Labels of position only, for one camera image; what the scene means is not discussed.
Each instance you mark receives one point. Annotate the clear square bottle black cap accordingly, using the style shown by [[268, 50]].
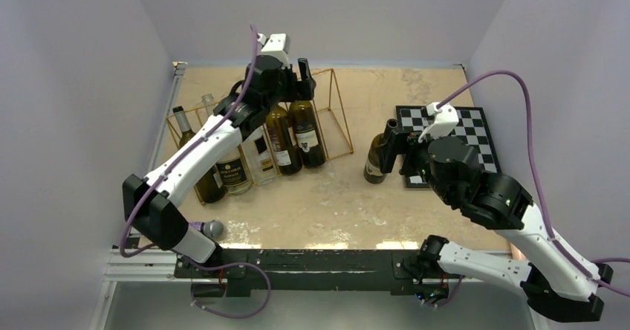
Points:
[[259, 158]]

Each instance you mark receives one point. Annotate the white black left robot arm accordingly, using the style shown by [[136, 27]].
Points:
[[151, 202]]

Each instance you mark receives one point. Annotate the purple handled microphone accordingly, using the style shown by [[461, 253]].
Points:
[[213, 229]]

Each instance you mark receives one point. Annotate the black white chessboard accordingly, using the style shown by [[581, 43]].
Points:
[[472, 129]]

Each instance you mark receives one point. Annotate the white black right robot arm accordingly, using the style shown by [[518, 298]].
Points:
[[555, 280]]

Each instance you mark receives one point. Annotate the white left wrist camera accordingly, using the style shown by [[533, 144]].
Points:
[[273, 52]]

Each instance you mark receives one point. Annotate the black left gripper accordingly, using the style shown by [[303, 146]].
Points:
[[301, 90]]

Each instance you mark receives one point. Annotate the dark green bottle white label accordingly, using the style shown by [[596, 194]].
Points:
[[304, 121]]

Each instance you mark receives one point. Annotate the gold wire wine rack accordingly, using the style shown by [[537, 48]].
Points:
[[191, 84]]

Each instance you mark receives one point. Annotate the clear round glass bottle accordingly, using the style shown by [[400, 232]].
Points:
[[233, 170]]

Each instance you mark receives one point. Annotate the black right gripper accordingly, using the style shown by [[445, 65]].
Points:
[[403, 141]]

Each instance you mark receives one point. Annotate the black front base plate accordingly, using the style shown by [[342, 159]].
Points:
[[398, 272]]

